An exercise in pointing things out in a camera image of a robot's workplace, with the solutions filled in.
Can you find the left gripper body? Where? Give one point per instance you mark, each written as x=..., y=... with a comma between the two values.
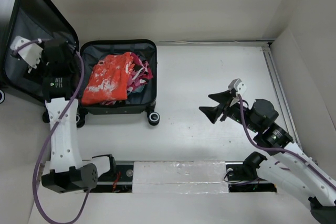
x=45, y=62

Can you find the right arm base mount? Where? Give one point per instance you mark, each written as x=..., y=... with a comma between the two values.
x=242, y=177

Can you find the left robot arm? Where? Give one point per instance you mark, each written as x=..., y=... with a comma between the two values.
x=67, y=171

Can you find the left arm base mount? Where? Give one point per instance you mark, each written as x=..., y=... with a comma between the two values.
x=111, y=176

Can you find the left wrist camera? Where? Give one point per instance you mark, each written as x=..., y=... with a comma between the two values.
x=27, y=50

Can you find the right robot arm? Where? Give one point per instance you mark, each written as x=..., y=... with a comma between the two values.
x=278, y=159

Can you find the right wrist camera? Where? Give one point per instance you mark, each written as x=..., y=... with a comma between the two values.
x=237, y=87

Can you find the pink camouflage clothing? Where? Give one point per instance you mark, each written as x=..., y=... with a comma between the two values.
x=140, y=76

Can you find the orange white clothing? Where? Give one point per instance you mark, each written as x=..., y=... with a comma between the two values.
x=109, y=79

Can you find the aluminium rail frame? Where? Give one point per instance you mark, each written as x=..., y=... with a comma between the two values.
x=273, y=73

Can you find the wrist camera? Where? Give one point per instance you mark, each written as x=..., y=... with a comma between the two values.
x=27, y=50
x=237, y=87

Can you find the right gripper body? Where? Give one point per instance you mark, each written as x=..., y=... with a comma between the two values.
x=233, y=112

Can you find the black kids suitcase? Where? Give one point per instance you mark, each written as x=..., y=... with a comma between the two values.
x=33, y=19

